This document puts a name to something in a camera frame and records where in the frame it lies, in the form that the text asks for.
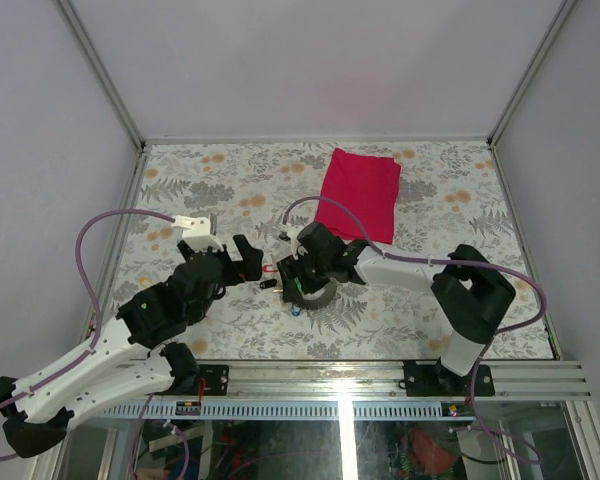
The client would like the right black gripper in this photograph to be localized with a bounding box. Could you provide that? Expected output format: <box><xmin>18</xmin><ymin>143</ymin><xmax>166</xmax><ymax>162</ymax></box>
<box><xmin>278</xmin><ymin>248</ymin><xmax>333</xmax><ymax>303</ymax></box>

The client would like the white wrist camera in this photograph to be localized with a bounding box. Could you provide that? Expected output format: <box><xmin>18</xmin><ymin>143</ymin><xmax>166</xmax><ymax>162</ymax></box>
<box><xmin>173</xmin><ymin>213</ymin><xmax>223</xmax><ymax>252</ymax></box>
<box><xmin>279</xmin><ymin>226</ymin><xmax>307</xmax><ymax>258</ymax></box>

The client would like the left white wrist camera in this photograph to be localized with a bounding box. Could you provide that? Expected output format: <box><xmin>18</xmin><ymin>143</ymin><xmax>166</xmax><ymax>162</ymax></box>
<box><xmin>173</xmin><ymin>213</ymin><xmax>223</xmax><ymax>252</ymax></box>

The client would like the perforated cable duct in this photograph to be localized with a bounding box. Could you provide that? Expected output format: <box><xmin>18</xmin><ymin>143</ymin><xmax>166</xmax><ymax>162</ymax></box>
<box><xmin>101</xmin><ymin>400</ymin><xmax>444</xmax><ymax>421</ymax></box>

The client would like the small black key fob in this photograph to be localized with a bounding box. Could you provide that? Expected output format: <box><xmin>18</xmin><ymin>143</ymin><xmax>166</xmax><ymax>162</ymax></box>
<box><xmin>259</xmin><ymin>279</ymin><xmax>277</xmax><ymax>290</ymax></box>

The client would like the key with yellow tag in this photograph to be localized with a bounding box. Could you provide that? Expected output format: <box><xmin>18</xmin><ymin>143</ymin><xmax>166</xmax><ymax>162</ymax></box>
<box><xmin>139</xmin><ymin>277</ymin><xmax>153</xmax><ymax>289</ymax></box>

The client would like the red folded cloth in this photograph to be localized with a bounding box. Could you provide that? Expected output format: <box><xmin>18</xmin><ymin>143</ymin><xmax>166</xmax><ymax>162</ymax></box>
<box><xmin>315</xmin><ymin>148</ymin><xmax>401</xmax><ymax>244</ymax></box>

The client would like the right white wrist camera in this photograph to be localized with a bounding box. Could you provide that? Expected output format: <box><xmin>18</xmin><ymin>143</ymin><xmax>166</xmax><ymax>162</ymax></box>
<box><xmin>279</xmin><ymin>226</ymin><xmax>307</xmax><ymax>258</ymax></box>

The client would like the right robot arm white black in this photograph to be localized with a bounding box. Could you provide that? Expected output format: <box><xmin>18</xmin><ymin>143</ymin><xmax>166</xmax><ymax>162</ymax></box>
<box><xmin>277</xmin><ymin>222</ymin><xmax>516</xmax><ymax>396</ymax></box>

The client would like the aluminium frame post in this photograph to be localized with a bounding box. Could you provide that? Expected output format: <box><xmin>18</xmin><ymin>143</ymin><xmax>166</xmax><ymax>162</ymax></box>
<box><xmin>487</xmin><ymin>0</ymin><xmax>580</xmax><ymax>147</ymax></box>
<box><xmin>53</xmin><ymin>0</ymin><xmax>146</xmax><ymax>151</ymax></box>

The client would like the right aluminium frame post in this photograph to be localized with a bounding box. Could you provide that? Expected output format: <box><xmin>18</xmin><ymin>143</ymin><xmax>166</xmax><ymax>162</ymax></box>
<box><xmin>487</xmin><ymin>0</ymin><xmax>580</xmax><ymax>147</ymax></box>

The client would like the left aluminium frame post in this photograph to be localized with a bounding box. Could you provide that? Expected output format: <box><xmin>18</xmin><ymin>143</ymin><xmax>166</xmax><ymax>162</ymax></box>
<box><xmin>53</xmin><ymin>0</ymin><xmax>146</xmax><ymax>151</ymax></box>

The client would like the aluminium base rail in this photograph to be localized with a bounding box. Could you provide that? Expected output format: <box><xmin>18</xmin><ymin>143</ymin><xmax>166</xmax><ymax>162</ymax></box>
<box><xmin>211</xmin><ymin>360</ymin><xmax>592</xmax><ymax>402</ymax></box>

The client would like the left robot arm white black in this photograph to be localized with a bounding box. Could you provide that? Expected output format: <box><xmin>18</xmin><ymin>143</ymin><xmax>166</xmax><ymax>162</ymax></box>
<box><xmin>0</xmin><ymin>235</ymin><xmax>264</xmax><ymax>458</ymax></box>

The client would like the round metal key ring disc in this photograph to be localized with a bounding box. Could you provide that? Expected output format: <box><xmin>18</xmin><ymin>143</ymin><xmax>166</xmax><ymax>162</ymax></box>
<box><xmin>282</xmin><ymin>280</ymin><xmax>337</xmax><ymax>310</ymax></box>

